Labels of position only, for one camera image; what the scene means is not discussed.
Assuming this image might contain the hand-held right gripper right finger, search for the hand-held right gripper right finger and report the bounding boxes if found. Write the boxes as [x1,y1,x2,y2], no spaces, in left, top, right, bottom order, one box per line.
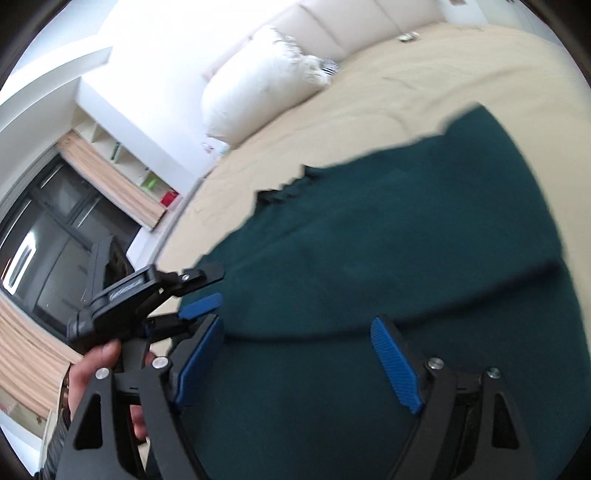
[370,316,539,480]

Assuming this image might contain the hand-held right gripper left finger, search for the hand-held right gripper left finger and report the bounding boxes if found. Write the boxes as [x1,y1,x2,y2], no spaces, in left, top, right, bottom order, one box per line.
[55,315,226,480]

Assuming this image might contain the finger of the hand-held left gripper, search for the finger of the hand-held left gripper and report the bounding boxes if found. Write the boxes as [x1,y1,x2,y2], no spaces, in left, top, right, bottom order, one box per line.
[144,293,223,343]
[158,264,226,299]

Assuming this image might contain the dark green garment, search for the dark green garment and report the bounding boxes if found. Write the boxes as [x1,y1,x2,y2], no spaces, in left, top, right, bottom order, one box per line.
[166,105,591,480]

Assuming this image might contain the person's left forearm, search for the person's left forearm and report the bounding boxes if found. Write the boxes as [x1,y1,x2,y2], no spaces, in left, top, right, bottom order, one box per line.
[32,401,72,480]

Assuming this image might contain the person's left hand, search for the person's left hand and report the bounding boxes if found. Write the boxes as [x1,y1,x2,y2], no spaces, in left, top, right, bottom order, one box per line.
[68,342,158,440]

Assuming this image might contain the wooden shelf unit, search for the wooden shelf unit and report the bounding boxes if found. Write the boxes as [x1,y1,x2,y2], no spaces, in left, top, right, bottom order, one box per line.
[55,120,181,232]

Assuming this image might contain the white pillow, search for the white pillow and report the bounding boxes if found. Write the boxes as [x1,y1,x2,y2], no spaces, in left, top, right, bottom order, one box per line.
[201,25,333,146]

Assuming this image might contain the beige bed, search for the beige bed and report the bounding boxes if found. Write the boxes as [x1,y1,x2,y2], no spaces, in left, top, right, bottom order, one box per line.
[157,23,589,324]

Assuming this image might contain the beige upholstered headboard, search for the beige upholstered headboard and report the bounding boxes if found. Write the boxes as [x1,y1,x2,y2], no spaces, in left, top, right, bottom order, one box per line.
[203,0,446,79]

